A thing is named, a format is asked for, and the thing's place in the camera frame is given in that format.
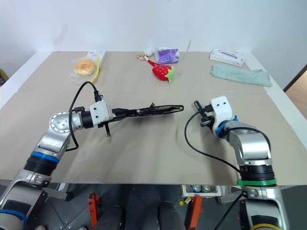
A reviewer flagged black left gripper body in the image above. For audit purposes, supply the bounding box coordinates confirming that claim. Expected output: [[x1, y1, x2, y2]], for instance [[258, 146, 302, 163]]
[[97, 108, 122, 128]]

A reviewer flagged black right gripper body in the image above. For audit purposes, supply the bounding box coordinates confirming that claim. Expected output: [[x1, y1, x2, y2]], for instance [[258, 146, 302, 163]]
[[201, 104, 218, 132]]

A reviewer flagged yellow strip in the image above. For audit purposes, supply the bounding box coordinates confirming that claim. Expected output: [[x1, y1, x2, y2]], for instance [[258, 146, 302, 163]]
[[91, 54, 101, 83]]

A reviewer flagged beige table cover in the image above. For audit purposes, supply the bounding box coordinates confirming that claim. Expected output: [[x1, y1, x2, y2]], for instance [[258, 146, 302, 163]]
[[0, 50, 307, 187]]

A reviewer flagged light green towel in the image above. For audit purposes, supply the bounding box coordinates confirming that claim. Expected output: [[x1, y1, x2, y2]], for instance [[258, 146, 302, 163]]
[[210, 63, 273, 88]]

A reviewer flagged red strawberry plush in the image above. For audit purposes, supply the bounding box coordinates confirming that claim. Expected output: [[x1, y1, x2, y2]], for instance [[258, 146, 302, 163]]
[[152, 64, 176, 84]]

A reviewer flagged bagel in clear bag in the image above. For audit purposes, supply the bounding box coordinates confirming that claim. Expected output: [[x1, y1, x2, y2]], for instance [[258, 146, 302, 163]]
[[69, 57, 101, 85]]

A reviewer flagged white box with pen picture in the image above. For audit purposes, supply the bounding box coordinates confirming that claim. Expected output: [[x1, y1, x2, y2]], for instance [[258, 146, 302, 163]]
[[209, 48, 246, 67]]

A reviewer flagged small red white trinket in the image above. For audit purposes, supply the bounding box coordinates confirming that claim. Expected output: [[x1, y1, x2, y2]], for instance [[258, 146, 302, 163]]
[[137, 54, 160, 67]]

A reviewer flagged white box with yellow print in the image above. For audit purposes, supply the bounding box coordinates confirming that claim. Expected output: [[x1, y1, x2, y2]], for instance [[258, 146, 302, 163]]
[[86, 49, 107, 70]]

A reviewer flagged purple tissue pack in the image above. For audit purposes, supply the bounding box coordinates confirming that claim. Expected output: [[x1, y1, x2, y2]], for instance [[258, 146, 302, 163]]
[[156, 47, 180, 65]]

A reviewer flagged white tray under table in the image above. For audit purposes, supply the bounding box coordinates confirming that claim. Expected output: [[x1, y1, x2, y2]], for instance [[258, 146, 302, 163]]
[[181, 184, 223, 198]]

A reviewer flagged orange clamp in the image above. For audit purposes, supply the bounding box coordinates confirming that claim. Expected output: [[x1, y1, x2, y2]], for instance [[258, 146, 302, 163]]
[[87, 191, 100, 230], [185, 195, 203, 230]]

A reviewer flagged brown wooden panel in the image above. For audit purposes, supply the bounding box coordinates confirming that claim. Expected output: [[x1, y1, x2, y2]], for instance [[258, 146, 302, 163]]
[[283, 62, 307, 115]]

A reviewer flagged dark rounded shape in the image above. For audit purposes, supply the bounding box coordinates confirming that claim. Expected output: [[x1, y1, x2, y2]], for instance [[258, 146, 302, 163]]
[[156, 200, 186, 230]]

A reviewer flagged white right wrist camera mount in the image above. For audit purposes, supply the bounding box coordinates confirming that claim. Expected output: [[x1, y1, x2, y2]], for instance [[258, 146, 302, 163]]
[[210, 95, 234, 132]]

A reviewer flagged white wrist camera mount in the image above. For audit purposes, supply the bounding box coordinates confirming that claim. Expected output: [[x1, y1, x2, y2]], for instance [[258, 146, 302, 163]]
[[210, 95, 234, 132], [89, 100, 113, 129]]

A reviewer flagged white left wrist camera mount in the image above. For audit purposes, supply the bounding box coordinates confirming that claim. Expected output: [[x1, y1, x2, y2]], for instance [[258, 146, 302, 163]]
[[89, 100, 113, 129]]

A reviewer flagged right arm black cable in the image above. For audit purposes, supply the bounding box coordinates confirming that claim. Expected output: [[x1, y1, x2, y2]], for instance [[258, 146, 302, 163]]
[[184, 109, 241, 172]]

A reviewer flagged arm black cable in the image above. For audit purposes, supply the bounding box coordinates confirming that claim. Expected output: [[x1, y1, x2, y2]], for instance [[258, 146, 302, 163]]
[[184, 109, 241, 172], [64, 81, 104, 152]]

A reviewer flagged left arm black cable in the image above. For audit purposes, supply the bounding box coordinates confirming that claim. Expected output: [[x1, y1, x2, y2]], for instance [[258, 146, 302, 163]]
[[64, 81, 104, 152]]

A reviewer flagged black cable under table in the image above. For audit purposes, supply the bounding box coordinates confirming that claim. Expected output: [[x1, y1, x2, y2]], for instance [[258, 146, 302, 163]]
[[216, 193, 243, 230]]

